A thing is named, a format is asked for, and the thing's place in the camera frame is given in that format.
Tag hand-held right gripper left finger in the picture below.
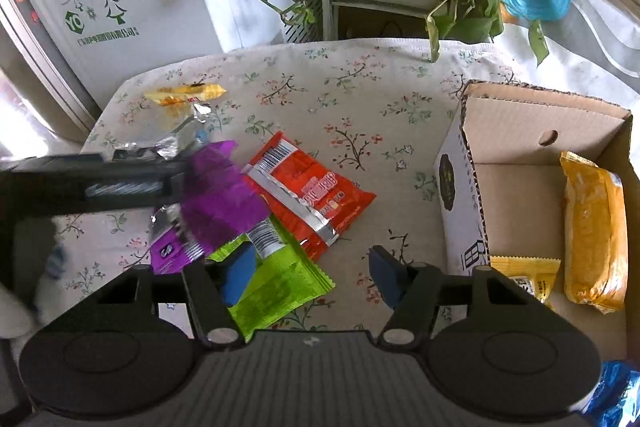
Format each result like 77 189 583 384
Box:
92 243 259 349

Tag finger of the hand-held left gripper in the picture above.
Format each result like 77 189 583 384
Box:
0 153 188 221

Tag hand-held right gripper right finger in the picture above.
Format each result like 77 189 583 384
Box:
368 246 545 352

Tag green snack packet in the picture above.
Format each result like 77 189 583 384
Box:
206 216 335 343

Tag purple snack packet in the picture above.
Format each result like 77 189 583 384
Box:
149 139 269 276

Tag red snack packet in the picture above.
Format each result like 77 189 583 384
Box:
242 131 377 264

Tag yellow waffle packet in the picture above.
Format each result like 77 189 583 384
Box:
489 255 562 309

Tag cardboard box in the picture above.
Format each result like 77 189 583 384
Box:
432 79 634 360

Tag pale yellow bread packet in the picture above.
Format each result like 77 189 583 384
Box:
559 150 629 315

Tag blue foil snack packet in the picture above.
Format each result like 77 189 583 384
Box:
582 359 640 427

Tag silver foil snack packet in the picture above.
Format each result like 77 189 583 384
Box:
112 102 214 164

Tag small yellow snack packet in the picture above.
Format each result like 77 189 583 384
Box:
143 83 227 118

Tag floral tablecloth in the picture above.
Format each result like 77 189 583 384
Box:
37 39 531 343

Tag white clothed side table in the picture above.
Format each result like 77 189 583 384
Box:
492 0 640 108

